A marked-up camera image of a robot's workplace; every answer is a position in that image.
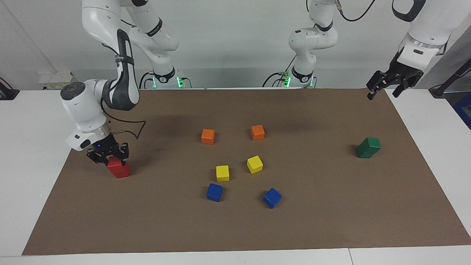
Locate blue wooden block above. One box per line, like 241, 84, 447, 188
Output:
206, 183, 223, 202
263, 188, 282, 209

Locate green wooden block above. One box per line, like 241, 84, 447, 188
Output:
363, 137, 382, 153
356, 144, 376, 159

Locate brown table mat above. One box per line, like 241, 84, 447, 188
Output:
22, 88, 471, 256

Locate black tripod leg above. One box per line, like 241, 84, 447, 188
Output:
428, 57, 471, 98

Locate black stand base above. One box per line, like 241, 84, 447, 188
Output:
0, 77, 20, 101

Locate black base cable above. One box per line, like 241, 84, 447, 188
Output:
262, 55, 298, 88
139, 71, 156, 90

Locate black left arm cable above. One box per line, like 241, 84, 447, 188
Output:
336, 0, 376, 22

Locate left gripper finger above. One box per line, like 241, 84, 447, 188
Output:
392, 77, 416, 98
367, 70, 387, 100

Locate blue box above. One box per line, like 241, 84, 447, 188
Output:
452, 92, 471, 130

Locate white power strip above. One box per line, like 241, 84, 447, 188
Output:
38, 71, 74, 90

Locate red wooden block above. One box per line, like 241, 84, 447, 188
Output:
107, 156, 127, 172
109, 167, 130, 179

